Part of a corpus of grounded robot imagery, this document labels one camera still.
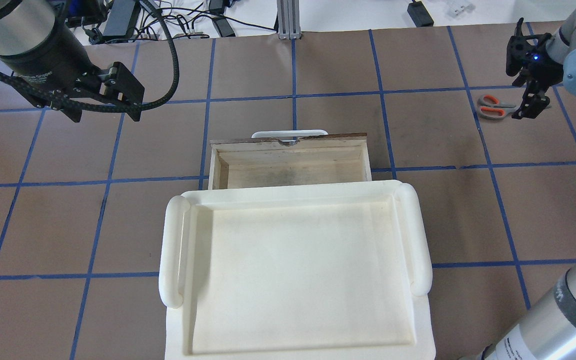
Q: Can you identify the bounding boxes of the tangled black cables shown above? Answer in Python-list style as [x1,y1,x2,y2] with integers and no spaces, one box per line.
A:
[68,0,278,46]

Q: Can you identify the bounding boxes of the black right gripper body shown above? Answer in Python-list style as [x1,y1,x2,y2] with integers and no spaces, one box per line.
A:
[520,35,565,93]

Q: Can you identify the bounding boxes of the white tray cabinet top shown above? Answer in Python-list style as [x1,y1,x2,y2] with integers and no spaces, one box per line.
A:
[159,179,437,360]

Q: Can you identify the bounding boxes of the black braided cable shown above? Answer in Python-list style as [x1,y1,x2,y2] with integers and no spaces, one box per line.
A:
[0,0,181,114]

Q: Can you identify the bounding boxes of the aluminium frame post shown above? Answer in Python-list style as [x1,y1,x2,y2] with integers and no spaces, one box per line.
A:
[276,0,302,40]

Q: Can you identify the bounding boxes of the grey orange scissors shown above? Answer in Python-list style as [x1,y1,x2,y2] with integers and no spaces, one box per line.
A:
[476,94,518,121]

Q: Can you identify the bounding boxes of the wooden drawer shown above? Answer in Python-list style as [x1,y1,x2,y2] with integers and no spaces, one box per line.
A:
[207,133,372,191]

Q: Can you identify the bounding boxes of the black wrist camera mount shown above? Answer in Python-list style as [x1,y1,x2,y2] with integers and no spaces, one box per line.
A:
[505,17,553,78]

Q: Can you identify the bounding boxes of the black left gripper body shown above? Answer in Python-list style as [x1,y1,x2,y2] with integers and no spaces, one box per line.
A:
[0,30,119,105]

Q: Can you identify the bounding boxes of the black power adapter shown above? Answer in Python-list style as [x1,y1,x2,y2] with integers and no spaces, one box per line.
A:
[406,0,435,28]

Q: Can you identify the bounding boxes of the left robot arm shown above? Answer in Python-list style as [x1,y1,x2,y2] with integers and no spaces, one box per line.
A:
[0,0,145,123]

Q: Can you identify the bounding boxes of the black power brick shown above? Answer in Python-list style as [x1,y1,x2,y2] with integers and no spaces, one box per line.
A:
[102,0,142,43]

